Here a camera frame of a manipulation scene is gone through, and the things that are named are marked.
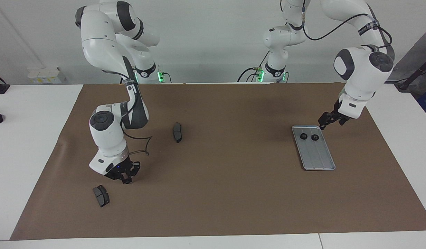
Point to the short dark brake pad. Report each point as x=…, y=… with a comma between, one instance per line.
x=101, y=196

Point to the brown paper table mat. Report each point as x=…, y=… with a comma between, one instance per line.
x=216, y=190

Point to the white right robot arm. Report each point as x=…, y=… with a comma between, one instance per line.
x=105, y=138

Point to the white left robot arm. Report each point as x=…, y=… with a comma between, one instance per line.
x=361, y=76

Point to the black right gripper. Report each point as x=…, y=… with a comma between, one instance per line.
x=123, y=167

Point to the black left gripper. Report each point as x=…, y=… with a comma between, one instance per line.
x=337, y=113

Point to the long dark brake pad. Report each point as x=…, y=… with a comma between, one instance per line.
x=177, y=132

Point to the silver metal tray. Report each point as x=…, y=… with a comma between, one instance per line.
x=316, y=155

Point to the white wall socket box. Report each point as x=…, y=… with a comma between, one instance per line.
x=43, y=74

